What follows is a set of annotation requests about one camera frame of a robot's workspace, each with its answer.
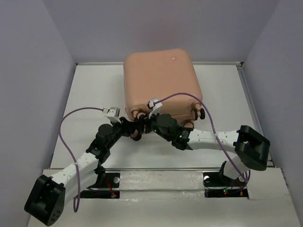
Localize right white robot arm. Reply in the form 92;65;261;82
138;114;270;185

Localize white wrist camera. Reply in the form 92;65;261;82
147;97;162;119
106;107;121;123

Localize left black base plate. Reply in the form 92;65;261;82
80;172;120;199

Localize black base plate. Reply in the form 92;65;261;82
203;172;249;198
80;172;120;199

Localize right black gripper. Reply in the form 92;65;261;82
134;107;172;141

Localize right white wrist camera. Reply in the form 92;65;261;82
147;97;162;119

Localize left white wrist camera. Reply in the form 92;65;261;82
106;107;121;123

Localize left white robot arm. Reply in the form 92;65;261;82
24;117;144;227

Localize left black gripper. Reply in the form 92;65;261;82
106;117;137;149

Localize pink hard-shell suitcase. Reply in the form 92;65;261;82
124;49;203;128

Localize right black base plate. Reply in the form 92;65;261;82
203;172;249;198

